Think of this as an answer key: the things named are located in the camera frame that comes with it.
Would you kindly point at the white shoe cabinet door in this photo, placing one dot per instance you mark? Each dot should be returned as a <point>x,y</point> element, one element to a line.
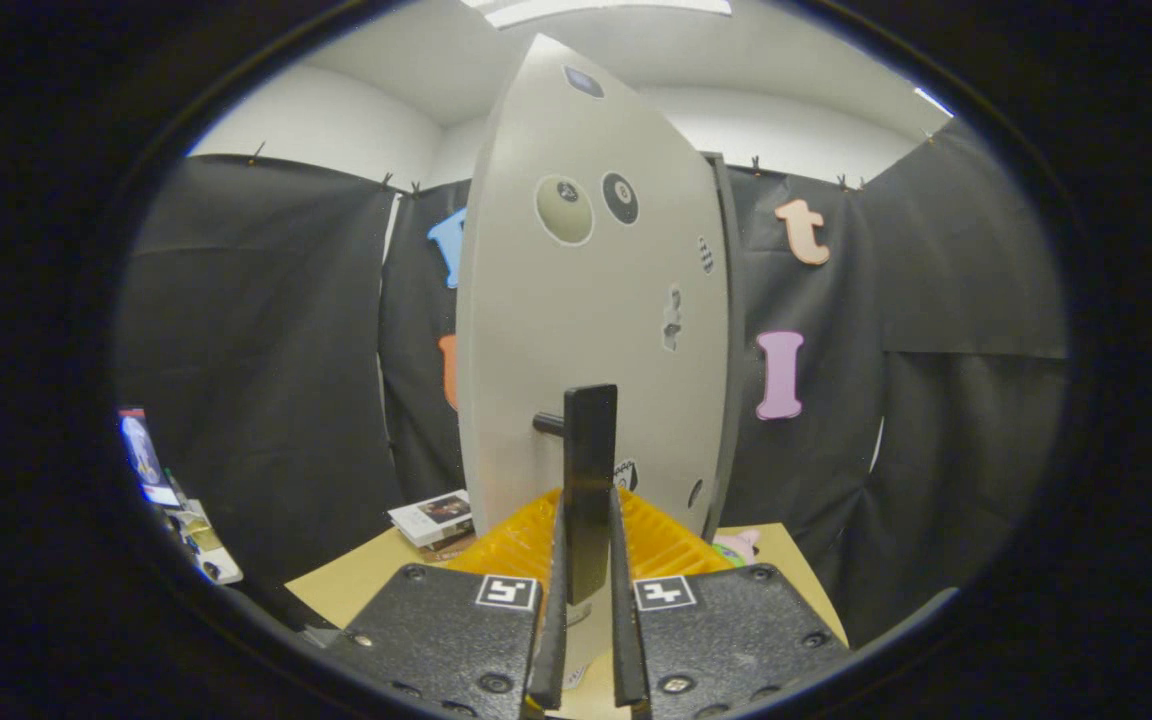
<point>586,320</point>

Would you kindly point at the grey shoe cabinet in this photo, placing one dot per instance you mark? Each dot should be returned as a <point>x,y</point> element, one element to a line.
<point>736,330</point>

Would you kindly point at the white book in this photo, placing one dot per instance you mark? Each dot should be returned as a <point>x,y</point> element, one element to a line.
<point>431,518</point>

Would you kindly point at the small ceiling light panel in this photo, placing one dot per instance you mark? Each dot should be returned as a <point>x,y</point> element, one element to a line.
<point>933,102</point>

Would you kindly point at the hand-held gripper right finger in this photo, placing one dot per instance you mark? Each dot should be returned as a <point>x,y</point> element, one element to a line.
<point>736,630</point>

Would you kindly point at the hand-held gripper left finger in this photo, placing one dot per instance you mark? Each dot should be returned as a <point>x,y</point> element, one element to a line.
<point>436,630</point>

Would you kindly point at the green pink plush toy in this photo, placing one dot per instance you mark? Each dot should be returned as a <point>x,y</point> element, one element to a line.
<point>736,546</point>

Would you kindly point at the long ceiling light panel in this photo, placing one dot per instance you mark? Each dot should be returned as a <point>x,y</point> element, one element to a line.
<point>606,8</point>

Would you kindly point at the black backdrop cloth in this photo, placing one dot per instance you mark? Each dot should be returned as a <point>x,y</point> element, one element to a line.
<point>256,350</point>

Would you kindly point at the pale cluttered objects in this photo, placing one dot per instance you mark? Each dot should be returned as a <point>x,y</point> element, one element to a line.
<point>201,535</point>

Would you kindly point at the blue white poster board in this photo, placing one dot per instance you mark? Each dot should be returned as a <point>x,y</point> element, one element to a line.
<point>144,455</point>

